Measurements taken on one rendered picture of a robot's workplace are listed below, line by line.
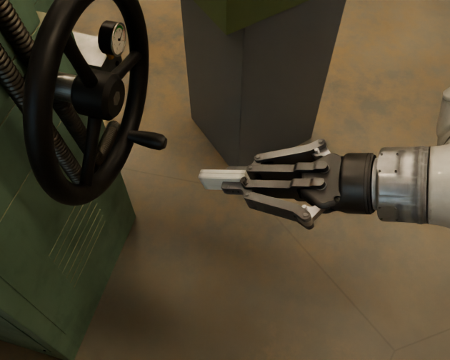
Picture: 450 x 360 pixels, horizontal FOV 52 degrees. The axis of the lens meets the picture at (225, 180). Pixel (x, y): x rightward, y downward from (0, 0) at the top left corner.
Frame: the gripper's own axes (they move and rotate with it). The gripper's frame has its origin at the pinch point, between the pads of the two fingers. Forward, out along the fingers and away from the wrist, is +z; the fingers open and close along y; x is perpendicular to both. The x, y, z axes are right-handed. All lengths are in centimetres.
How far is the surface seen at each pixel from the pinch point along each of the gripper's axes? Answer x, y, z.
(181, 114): 54, -66, 57
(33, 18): -25.9, -4.6, 17.1
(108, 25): -9.5, -27.2, 28.2
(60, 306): 32, 13, 49
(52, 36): -28.4, 3.7, 6.8
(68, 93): -18.1, 0.2, 14.9
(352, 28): 72, -128, 7
